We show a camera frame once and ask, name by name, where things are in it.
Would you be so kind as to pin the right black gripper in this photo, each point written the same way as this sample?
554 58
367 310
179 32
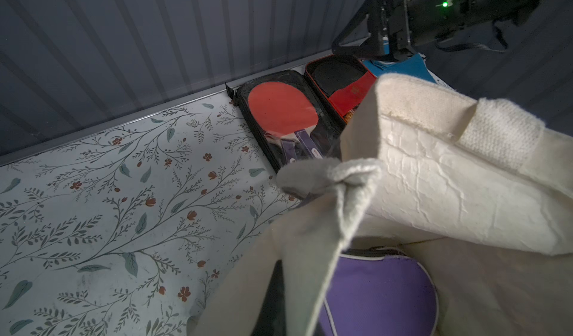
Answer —
389 30

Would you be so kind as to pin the blue paddle case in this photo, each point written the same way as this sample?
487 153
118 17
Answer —
415 66

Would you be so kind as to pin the red black ping pong set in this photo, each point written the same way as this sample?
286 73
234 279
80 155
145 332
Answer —
340 84

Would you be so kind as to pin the red ping pong paddle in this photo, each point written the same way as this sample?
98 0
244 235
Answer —
289 120

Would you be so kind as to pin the cream canvas tote bag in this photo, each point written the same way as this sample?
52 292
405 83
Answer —
479 192

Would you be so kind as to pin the purple pouch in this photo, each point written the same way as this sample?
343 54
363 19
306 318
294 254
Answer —
386 293

